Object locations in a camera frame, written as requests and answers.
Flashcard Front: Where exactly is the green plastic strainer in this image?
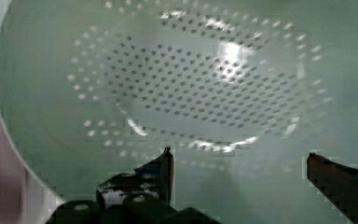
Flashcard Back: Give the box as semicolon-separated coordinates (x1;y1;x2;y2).
0;0;358;224

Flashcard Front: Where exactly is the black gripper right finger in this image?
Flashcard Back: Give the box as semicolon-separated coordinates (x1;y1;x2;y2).
307;153;358;224

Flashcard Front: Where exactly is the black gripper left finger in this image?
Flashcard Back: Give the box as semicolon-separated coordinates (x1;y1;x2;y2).
96;147;174;209

